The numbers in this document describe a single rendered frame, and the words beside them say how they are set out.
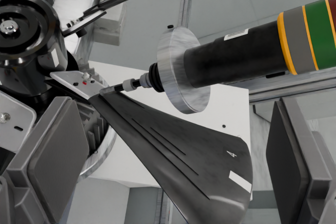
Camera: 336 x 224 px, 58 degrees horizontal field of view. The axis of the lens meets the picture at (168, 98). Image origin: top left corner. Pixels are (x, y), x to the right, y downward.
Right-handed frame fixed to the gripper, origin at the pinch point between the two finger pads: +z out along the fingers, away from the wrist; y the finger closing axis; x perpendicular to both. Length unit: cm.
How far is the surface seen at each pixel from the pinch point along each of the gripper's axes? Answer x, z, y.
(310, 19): 1.1, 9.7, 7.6
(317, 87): -45, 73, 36
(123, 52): -61, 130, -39
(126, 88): -6.3, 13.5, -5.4
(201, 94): -5.9, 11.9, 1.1
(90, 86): -13.9, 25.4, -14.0
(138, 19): -50, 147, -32
